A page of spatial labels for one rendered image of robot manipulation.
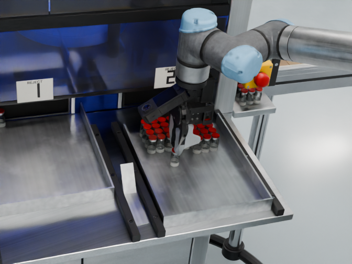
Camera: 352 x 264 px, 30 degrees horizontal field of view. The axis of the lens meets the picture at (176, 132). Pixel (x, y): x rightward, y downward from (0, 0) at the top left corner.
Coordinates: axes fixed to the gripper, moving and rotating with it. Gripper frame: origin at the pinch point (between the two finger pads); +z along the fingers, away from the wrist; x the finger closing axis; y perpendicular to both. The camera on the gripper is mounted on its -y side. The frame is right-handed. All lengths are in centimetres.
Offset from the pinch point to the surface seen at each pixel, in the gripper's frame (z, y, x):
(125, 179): 2.4, -13.5, -5.9
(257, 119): 21, 41, 33
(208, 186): 5.2, 5.9, -9.3
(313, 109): 93, 129, 126
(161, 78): -8.5, 1.6, 17.5
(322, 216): 93, 94, 53
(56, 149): 5.2, -26.0, 11.6
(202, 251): 60, 22, 18
